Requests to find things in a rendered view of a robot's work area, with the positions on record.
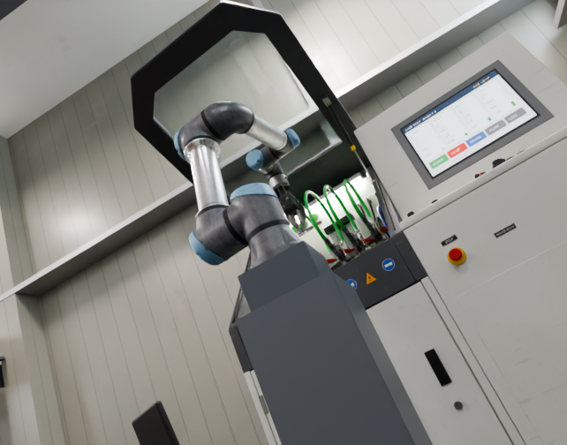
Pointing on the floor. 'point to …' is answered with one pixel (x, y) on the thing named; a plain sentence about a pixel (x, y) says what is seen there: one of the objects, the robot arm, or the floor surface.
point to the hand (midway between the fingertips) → (302, 230)
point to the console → (504, 245)
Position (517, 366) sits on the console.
